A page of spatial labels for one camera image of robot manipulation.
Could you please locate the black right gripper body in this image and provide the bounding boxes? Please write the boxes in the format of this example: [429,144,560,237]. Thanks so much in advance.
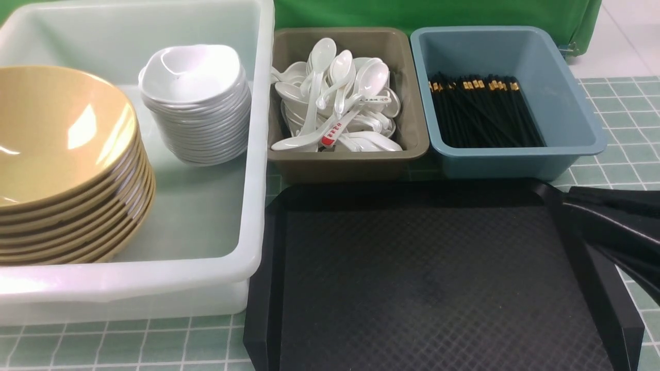
[563,187,659,303]

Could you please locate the stack of yellow noodle bowls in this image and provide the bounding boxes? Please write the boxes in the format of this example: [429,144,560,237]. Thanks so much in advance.
[1,65,156,267]

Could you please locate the blue plastic chopstick bin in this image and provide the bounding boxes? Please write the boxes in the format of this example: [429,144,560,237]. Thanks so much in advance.
[410,26,607,181]

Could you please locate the black plastic serving tray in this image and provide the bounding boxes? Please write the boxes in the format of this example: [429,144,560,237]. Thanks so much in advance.
[243,179,645,370]

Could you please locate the bundle of black chopsticks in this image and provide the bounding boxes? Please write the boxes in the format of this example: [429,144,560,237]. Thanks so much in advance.
[427,73,547,148]

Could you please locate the green cloth backdrop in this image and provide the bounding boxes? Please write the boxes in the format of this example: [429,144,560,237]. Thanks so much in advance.
[274,1,601,56]

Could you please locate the brown plastic spoon bin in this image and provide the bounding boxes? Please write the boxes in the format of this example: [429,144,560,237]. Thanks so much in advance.
[267,27,430,184]

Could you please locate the pile of white spoons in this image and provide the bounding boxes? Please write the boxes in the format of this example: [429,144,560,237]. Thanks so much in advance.
[271,38,402,153]

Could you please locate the large white plastic tub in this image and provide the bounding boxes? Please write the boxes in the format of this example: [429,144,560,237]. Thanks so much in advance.
[2,1,274,326]

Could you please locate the stack of white dishes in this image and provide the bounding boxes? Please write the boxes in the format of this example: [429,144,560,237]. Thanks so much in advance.
[138,44,252,167]

